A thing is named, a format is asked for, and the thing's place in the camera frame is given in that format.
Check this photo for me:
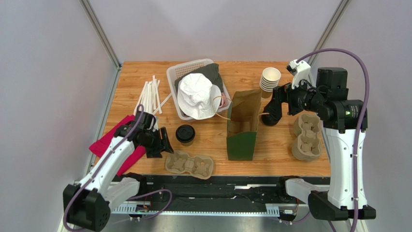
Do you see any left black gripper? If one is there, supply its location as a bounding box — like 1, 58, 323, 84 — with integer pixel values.
139, 127, 174, 159

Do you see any black cup lid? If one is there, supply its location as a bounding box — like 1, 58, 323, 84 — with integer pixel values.
175, 124, 195, 141

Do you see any green paper bag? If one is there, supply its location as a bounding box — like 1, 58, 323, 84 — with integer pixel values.
213, 89, 263, 161

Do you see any single beige cup carrier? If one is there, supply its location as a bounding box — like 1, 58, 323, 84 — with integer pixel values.
165, 150, 214, 180

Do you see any brown paper coffee cup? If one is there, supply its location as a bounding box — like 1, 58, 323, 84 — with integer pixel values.
179, 140, 193, 146

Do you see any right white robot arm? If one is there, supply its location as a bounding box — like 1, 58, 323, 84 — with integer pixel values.
261, 66, 376, 221

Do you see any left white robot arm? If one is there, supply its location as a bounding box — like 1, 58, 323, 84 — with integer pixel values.
62, 110, 174, 232

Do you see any stack of black lids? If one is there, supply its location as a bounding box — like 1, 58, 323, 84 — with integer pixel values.
261, 114, 280, 126

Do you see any stack of paper cups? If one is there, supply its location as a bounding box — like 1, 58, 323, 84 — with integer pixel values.
259, 67, 281, 99

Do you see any bundle of white straws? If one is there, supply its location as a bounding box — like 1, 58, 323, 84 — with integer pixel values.
133, 75, 172, 116

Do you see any pink cloth in basket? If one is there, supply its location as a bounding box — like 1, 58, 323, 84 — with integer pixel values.
219, 94, 227, 108

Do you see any beige cup carrier tray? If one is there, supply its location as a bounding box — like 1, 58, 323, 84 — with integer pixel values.
292, 114, 322, 161

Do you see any white bucket hat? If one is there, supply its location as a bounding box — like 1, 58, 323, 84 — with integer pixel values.
177, 73, 221, 120

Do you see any red cloth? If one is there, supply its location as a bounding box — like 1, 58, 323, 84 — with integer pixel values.
89, 115, 146, 176

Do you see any olive green cloth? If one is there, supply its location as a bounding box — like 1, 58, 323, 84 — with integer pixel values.
175, 63, 224, 92

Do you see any white plastic basket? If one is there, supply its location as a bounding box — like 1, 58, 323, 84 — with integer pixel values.
166, 58, 230, 121

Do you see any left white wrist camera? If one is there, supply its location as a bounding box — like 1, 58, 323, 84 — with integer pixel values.
151, 116, 159, 131

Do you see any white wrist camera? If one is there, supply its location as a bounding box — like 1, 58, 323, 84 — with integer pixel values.
151, 116, 159, 131
286, 59, 311, 89

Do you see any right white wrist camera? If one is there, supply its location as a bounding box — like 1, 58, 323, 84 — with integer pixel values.
286, 59, 311, 89

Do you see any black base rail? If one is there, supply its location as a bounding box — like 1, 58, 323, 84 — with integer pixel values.
114, 174, 309, 224

